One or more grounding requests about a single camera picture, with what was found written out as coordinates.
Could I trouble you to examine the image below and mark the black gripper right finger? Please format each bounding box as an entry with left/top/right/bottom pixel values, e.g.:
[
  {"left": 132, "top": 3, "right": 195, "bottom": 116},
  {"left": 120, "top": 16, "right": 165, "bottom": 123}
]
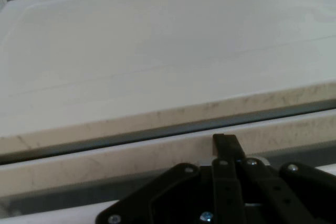
[{"left": 237, "top": 157, "right": 336, "bottom": 224}]

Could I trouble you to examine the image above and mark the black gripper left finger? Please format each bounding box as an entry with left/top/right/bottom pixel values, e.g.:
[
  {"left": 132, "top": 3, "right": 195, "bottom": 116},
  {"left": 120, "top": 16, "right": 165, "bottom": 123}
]
[{"left": 95, "top": 133, "right": 247, "bottom": 224}]

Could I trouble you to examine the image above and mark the cream toaster oven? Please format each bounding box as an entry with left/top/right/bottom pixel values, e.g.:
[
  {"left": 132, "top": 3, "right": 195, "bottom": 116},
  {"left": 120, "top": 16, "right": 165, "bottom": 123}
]
[{"left": 0, "top": 0, "right": 336, "bottom": 166}]

